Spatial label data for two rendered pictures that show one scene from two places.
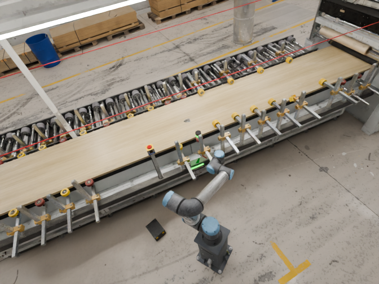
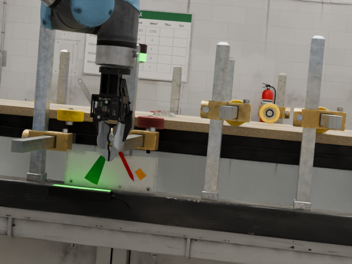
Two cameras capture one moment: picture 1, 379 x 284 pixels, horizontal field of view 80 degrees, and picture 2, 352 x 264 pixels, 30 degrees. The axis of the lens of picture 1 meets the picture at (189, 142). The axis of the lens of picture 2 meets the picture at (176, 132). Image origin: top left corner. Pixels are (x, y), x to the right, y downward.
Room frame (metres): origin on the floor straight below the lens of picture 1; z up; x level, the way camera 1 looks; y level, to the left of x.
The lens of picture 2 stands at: (-0.09, -0.95, 0.97)
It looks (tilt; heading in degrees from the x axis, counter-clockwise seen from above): 3 degrees down; 23
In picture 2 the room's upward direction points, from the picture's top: 5 degrees clockwise
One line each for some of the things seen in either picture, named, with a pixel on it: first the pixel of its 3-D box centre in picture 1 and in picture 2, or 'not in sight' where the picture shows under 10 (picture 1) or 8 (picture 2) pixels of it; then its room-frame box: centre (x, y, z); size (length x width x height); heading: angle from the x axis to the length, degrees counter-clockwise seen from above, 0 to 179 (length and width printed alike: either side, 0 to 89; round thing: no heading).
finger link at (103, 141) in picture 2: not in sight; (101, 141); (1.21, -0.23, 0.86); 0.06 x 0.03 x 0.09; 15
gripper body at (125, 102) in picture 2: not in sight; (112, 95); (1.21, -0.24, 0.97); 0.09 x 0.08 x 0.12; 15
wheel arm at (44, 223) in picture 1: (44, 223); not in sight; (1.07, 1.53, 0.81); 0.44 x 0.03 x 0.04; 15
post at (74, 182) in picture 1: (84, 194); not in sight; (1.23, 1.09, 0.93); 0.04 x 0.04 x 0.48; 15
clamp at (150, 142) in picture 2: (203, 150); (133, 139); (1.56, -0.14, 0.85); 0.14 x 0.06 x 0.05; 105
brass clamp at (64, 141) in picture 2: (183, 160); (46, 140); (1.49, 0.10, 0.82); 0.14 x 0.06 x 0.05; 105
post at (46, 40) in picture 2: (180, 156); (42, 104); (1.49, 0.13, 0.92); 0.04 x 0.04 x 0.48; 15
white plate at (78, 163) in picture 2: (201, 159); (110, 171); (1.52, -0.09, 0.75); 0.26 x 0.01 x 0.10; 105
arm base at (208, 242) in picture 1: (211, 233); not in sight; (0.74, -0.05, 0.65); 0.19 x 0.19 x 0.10
